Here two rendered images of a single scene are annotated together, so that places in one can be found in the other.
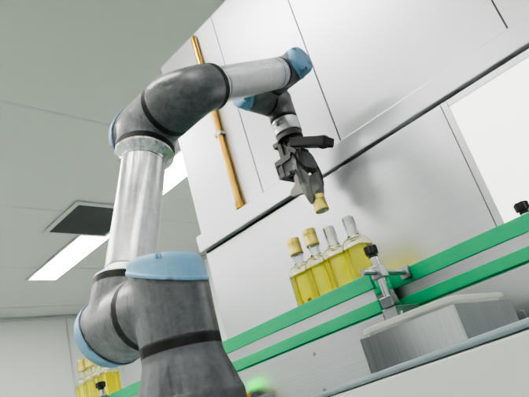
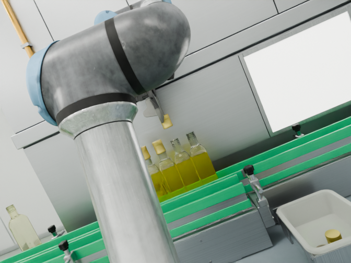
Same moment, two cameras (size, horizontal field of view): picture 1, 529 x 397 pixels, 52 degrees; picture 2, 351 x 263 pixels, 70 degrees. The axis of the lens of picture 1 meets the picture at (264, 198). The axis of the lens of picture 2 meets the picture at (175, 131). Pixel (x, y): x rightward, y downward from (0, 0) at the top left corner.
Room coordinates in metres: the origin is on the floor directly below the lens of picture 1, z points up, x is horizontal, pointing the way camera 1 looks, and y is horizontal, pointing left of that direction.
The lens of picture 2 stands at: (0.58, 0.34, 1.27)
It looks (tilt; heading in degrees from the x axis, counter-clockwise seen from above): 7 degrees down; 326
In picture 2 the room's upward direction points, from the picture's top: 24 degrees counter-clockwise
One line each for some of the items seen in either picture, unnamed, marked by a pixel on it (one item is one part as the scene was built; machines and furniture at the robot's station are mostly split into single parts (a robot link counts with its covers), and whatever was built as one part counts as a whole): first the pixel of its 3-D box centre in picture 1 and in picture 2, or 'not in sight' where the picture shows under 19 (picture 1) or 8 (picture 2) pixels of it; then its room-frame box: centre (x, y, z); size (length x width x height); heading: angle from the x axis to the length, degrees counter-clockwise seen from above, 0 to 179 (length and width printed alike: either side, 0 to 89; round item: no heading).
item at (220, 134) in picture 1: (214, 116); (16, 26); (1.64, 0.08, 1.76); 0.03 x 0.03 x 0.72; 51
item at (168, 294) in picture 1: (168, 298); not in sight; (0.79, 0.18, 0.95); 0.13 x 0.12 x 0.14; 51
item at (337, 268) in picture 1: (348, 287); (191, 179); (1.29, -0.13, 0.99); 0.06 x 0.06 x 0.21; 50
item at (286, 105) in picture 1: (278, 105); not in sight; (1.30, -0.11, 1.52); 0.09 x 0.08 x 0.11; 141
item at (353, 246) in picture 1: (368, 278); (207, 172); (1.26, -0.18, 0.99); 0.06 x 0.06 x 0.21; 50
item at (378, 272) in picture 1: (386, 276); (253, 182); (1.09, -0.19, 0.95); 0.17 x 0.03 x 0.12; 141
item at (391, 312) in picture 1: (408, 323); (262, 208); (1.10, -0.20, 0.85); 0.09 x 0.04 x 0.07; 141
